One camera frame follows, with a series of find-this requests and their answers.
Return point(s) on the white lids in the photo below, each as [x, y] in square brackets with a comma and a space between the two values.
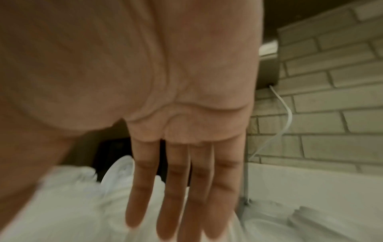
[74, 201]

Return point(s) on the person's right hand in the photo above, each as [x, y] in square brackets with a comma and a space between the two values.
[119, 59]

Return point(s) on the grey wall-mounted appliance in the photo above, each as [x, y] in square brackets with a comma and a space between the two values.
[269, 66]

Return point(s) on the black cup holder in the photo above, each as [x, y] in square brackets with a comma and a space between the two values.
[110, 148]

